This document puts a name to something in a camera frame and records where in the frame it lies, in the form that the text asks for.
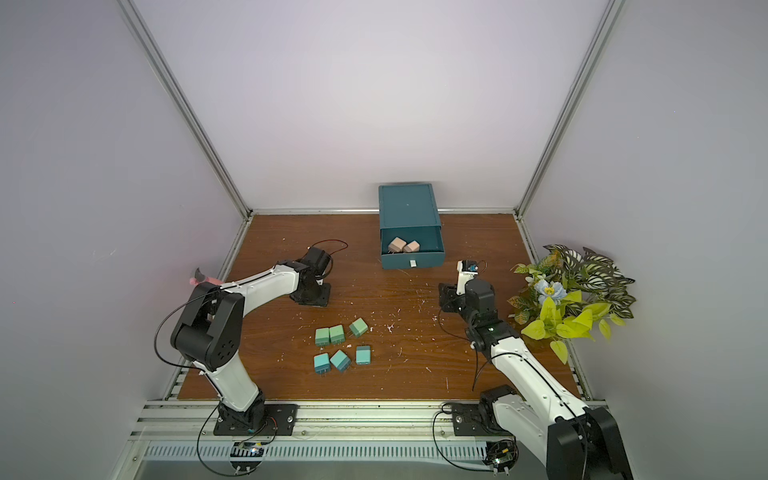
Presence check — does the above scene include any electronics board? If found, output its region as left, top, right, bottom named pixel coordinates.
left=229, top=442, right=266, bottom=476
left=483, top=438, right=520, bottom=476

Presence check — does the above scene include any beige plug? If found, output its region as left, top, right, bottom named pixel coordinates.
left=403, top=241, right=421, bottom=253
left=387, top=237, right=407, bottom=253

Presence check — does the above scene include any left electronics board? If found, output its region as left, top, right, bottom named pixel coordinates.
left=229, top=442, right=266, bottom=476

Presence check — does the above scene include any teal three-drawer cabinet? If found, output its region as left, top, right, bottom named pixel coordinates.
left=378, top=183, right=441, bottom=230

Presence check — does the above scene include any green plug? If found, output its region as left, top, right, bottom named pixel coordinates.
left=349, top=318, right=369, bottom=337
left=315, top=328, right=331, bottom=347
left=329, top=325, right=345, bottom=345

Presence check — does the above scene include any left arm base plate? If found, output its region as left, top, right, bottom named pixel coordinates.
left=213, top=403, right=299, bottom=437

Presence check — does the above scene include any teal plug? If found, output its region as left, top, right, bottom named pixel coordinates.
left=355, top=345, right=371, bottom=365
left=330, top=350, right=351, bottom=372
left=313, top=353, right=332, bottom=375

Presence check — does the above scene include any aluminium front rail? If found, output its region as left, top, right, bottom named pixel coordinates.
left=128, top=400, right=622, bottom=445

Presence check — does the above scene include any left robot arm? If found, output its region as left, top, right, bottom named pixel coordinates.
left=170, top=247, right=332, bottom=426

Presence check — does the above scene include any teal top drawer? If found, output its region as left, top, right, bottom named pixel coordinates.
left=380, top=226, right=446, bottom=270

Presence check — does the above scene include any right electronics board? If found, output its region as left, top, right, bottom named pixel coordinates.
left=483, top=438, right=520, bottom=476

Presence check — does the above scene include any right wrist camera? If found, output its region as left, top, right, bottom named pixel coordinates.
left=456, top=260, right=479, bottom=296

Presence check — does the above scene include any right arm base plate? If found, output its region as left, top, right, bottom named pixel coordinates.
left=443, top=402, right=513, bottom=437

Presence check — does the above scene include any artificial green plant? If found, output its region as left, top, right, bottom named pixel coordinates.
left=508, top=244, right=636, bottom=364

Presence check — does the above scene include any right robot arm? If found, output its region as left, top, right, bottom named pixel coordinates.
left=438, top=278, right=633, bottom=479

